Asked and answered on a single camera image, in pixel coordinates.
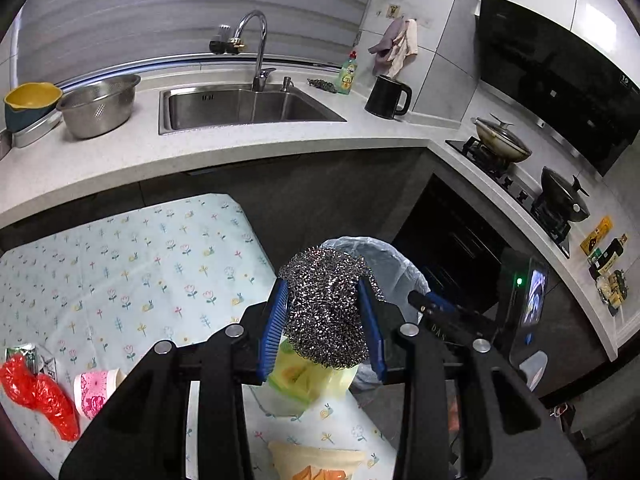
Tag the grey window blind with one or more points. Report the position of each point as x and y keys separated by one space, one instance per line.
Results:
x=61 y=40

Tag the black electric kettle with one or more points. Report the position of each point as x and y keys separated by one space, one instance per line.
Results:
x=389 y=98

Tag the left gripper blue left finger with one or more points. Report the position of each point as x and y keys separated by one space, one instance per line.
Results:
x=274 y=315

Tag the green dish soap bottle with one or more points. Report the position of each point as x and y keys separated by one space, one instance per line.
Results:
x=347 y=74

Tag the hanging purple beige cloths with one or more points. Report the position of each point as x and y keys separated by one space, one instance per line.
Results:
x=398 y=46

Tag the condiment bottles on counter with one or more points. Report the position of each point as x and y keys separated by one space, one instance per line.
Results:
x=610 y=282

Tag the stainless steel sink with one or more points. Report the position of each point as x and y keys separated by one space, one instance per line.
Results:
x=217 y=105

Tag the green foil wrapper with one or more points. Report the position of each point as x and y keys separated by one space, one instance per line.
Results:
x=38 y=359

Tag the pan with glass lid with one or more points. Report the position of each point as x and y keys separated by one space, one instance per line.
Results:
x=496 y=135

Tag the steel tray under bowl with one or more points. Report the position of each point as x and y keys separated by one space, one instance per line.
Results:
x=37 y=130

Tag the black gas stove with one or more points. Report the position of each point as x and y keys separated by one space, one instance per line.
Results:
x=501 y=171

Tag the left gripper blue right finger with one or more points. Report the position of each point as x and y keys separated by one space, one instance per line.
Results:
x=368 y=308

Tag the steel wool scrubber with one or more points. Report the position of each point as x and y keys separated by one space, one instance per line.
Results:
x=323 y=323

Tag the pink patterned paper cup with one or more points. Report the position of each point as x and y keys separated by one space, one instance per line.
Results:
x=93 y=389

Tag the yellow orange snack bag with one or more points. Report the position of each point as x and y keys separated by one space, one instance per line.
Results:
x=298 y=462

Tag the large steel mixing bowl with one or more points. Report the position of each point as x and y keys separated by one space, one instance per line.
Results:
x=98 y=108

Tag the red plastic wrapper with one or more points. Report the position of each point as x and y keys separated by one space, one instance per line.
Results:
x=42 y=394

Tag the yellow green snack wrapper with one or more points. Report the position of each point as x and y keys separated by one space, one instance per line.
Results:
x=306 y=381

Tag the yellow teal plastic bowl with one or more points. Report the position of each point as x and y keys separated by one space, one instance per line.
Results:
x=29 y=102

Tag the black wok on stove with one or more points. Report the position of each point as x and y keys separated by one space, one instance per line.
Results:
x=560 y=200

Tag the black range hood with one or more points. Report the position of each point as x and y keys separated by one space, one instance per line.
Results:
x=561 y=79

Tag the trash bin with plastic bag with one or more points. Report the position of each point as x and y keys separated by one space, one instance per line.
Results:
x=394 y=273

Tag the dark scrubber on counter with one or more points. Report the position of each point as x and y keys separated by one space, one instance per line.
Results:
x=322 y=84

